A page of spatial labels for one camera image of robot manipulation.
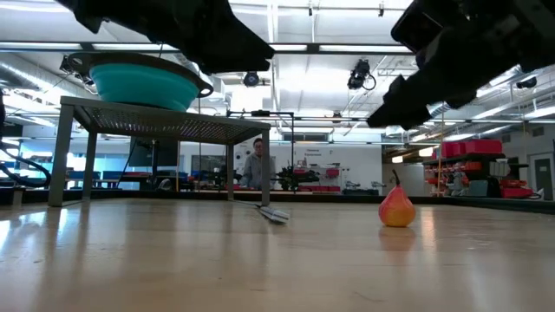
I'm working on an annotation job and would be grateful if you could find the black shelf with red bins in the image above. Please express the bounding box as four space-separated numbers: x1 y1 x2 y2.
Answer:
422 138 537 200

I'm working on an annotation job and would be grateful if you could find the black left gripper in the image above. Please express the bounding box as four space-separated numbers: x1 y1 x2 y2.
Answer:
55 0 275 75

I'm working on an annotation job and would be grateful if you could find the blue collapsible bowl grey rim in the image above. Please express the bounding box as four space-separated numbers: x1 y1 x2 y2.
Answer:
67 51 214 113

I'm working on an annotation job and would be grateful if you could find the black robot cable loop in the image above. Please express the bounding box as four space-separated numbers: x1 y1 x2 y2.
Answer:
0 142 52 190

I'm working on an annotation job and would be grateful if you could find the person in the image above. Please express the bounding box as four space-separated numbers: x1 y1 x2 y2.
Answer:
239 137 278 191

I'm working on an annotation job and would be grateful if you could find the dark wall monitor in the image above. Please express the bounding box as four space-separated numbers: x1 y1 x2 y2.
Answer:
128 137 180 168

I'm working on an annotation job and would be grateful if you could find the black overhead camera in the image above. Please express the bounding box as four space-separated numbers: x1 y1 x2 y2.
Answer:
346 59 376 91

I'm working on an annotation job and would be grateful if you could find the grey perforated metal stand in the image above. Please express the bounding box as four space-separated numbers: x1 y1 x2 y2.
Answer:
47 95 272 208

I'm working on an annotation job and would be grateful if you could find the small orange toy pear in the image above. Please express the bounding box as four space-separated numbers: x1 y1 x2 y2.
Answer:
378 168 416 228

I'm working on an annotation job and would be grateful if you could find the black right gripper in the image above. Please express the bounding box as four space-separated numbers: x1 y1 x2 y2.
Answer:
367 0 555 130

